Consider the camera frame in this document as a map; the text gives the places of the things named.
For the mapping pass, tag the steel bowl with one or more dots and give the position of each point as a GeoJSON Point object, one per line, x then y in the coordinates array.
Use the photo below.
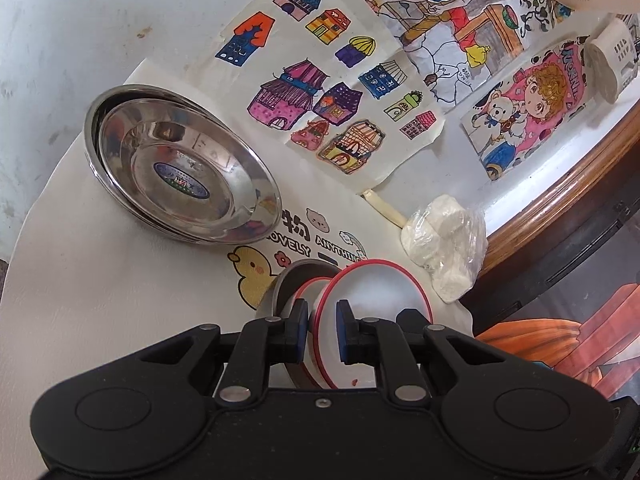
{"type": "Point", "coordinates": [287, 280]}

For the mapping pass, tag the steel plate with blue sticker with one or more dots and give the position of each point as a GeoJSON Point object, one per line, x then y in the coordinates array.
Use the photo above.
{"type": "Point", "coordinates": [200, 160]}

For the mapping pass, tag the bag of white lumps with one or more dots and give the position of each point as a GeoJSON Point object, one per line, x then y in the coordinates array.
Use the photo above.
{"type": "Point", "coordinates": [440, 245]}

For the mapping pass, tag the white plastic basket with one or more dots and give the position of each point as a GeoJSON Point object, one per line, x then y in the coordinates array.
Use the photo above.
{"type": "Point", "coordinates": [610, 60]}

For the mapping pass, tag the coloured houses drawing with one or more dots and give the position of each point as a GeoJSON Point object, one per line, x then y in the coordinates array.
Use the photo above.
{"type": "Point", "coordinates": [310, 60]}

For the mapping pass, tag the printed cream cloth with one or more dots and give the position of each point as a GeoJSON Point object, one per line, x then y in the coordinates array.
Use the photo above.
{"type": "Point", "coordinates": [125, 280]}

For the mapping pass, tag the coloured figures drawing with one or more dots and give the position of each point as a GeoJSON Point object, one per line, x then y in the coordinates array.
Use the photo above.
{"type": "Point", "coordinates": [450, 20]}

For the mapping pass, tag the bear and child drawing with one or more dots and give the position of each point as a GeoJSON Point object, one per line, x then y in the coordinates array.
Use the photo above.
{"type": "Point", "coordinates": [535, 105]}

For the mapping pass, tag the large steel plate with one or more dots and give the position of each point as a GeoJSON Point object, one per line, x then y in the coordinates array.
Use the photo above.
{"type": "Point", "coordinates": [95, 125]}

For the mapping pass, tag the white bowl with red rim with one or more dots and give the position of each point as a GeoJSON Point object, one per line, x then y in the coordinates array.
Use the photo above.
{"type": "Point", "coordinates": [380, 290]}
{"type": "Point", "coordinates": [317, 291]}

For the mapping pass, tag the orange pumpkin print panel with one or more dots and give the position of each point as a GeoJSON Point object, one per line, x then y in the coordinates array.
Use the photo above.
{"type": "Point", "coordinates": [575, 340]}

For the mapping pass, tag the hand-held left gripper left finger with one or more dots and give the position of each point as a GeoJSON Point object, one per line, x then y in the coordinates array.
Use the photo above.
{"type": "Point", "coordinates": [300, 332]}

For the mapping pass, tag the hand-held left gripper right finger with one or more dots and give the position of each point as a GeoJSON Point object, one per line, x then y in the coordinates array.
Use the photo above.
{"type": "Point", "coordinates": [343, 332]}

